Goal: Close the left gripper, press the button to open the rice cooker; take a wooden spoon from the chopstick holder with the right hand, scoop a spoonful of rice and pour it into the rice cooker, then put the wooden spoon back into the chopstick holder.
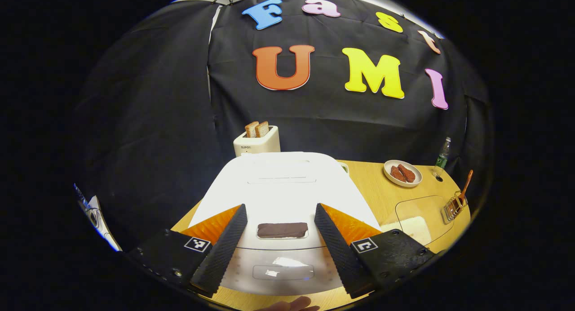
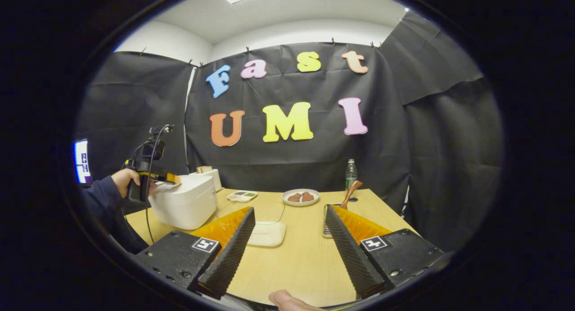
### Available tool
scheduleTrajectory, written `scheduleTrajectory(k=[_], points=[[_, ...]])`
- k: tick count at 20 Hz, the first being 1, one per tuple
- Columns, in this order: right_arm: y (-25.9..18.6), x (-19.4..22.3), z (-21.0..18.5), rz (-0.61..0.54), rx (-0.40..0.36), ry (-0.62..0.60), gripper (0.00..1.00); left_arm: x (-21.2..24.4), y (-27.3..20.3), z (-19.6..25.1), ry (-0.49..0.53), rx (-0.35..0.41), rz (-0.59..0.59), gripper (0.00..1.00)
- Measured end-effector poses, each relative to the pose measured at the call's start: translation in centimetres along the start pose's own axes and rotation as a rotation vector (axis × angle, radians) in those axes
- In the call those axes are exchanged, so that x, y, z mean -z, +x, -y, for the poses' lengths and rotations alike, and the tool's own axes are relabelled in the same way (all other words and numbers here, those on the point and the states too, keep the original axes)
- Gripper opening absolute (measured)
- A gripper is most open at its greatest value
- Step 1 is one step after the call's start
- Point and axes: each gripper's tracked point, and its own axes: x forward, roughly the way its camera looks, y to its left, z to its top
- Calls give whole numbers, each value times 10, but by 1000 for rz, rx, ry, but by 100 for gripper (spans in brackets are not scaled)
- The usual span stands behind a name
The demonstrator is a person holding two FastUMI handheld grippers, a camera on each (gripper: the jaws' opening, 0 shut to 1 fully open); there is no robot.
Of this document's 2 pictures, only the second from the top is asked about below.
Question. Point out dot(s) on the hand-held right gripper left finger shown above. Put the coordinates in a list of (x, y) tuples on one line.
[(231, 257)]

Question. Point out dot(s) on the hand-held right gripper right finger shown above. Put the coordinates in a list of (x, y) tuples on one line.
[(348, 252)]

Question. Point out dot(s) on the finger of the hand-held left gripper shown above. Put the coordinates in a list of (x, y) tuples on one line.
[(168, 178)]

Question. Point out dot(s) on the white rice cooker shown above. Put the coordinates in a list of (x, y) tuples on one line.
[(186, 207)]

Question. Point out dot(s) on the brown wooden spoon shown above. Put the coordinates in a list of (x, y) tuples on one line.
[(350, 194)]

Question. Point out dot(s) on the white toaster with bread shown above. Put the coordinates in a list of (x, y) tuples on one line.
[(211, 176)]

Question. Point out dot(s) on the small white divided dish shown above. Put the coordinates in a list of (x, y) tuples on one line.
[(242, 196)]

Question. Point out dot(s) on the lit computer monitor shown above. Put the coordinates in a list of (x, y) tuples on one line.
[(82, 162)]

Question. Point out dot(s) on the white round plate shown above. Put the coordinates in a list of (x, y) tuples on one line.
[(301, 203)]

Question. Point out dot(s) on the brown meat piece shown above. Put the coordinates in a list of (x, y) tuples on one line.
[(294, 197), (307, 196)]

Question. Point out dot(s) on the green label water bottle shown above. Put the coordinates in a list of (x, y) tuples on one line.
[(351, 178)]

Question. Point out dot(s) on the black backdrop cloth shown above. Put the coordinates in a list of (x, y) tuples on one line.
[(426, 144)]

